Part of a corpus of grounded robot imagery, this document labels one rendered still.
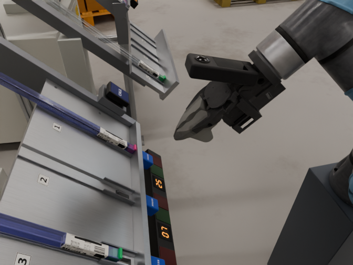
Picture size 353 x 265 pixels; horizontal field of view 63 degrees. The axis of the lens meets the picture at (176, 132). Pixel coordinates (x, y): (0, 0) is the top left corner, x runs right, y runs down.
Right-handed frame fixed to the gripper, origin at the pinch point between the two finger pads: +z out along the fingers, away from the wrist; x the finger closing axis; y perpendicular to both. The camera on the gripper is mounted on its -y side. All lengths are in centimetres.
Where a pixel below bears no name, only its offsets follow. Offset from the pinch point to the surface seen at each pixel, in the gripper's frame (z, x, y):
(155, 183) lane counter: 10.4, -3.5, 3.5
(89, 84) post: 20.2, 34.5, -8.8
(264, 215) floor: 24, 26, 84
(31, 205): 9.4, -18.5, -19.2
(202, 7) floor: 0, 307, 108
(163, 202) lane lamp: 10.4, -7.7, 5.0
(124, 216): 9.4, -15.0, -5.3
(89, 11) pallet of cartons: 78, 267, 9
